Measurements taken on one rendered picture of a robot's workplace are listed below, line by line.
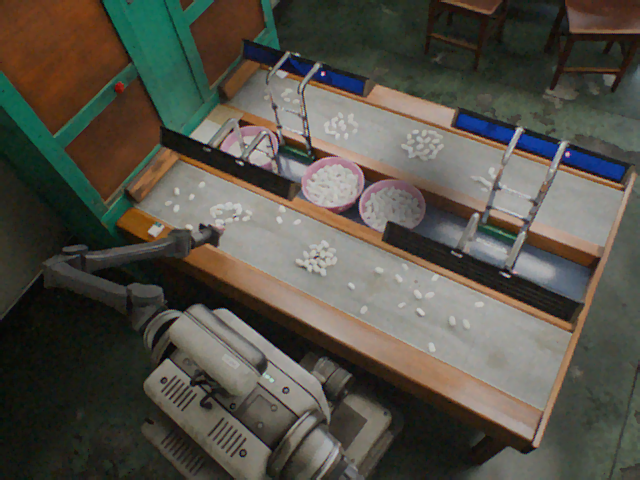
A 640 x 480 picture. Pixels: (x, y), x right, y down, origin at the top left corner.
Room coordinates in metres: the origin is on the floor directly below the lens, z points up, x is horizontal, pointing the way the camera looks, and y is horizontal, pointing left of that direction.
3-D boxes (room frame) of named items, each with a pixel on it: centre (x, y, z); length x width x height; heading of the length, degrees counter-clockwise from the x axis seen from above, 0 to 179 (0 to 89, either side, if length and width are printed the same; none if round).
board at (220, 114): (1.75, 0.37, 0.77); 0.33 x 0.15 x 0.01; 139
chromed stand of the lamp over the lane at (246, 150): (1.34, 0.20, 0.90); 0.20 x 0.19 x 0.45; 49
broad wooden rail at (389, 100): (1.63, -0.62, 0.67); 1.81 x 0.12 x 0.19; 49
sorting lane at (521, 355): (0.96, -0.03, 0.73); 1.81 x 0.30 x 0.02; 49
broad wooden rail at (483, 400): (0.80, 0.10, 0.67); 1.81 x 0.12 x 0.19; 49
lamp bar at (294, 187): (1.29, 0.26, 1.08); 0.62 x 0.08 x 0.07; 49
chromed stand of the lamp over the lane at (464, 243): (0.71, -0.53, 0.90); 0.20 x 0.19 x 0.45; 49
